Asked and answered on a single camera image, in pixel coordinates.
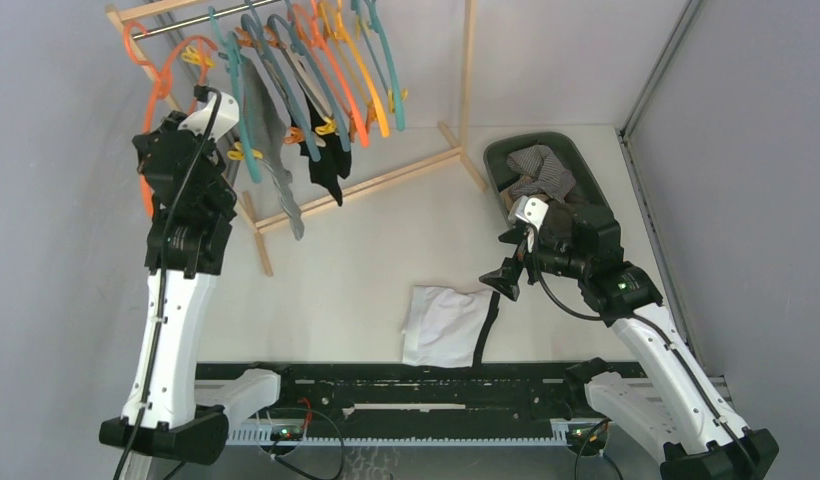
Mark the wooden clothes rack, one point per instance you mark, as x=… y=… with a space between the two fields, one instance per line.
x=458 y=143

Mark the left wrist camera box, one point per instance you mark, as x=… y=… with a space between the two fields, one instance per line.
x=221 y=113

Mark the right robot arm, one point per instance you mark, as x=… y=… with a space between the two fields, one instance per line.
x=694 y=433

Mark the white underwear black trim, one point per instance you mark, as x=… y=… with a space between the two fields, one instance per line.
x=444 y=328

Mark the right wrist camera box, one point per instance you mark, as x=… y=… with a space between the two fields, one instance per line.
x=528 y=210

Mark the black hanging underwear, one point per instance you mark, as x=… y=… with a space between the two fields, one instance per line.
x=335 y=164

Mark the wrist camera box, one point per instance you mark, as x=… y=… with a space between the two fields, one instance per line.
x=528 y=210
x=221 y=113

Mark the orange clip hanger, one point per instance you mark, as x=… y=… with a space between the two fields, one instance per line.
x=196 y=49

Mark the teal hanger back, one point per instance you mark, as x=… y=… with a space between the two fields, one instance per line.
x=368 y=20

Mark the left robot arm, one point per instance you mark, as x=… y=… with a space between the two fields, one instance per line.
x=193 y=206

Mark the yellow hanger on rack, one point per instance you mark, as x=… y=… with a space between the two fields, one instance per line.
x=366 y=95

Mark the grey striped underwear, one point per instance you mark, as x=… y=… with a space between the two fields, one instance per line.
x=267 y=132

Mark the striped grey garment in basket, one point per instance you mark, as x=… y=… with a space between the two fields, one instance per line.
x=539 y=170

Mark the orange hanger on rack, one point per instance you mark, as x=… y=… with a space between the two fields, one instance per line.
x=313 y=29

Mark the dark green laundry basket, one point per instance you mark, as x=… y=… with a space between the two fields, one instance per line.
x=497 y=155

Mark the teal hanger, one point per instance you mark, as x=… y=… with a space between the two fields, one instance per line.
x=368 y=20
x=234 y=60
x=291 y=66

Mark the teal hanger front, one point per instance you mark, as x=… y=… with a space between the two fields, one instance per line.
x=234 y=60

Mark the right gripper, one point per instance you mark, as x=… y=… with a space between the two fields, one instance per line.
x=504 y=279

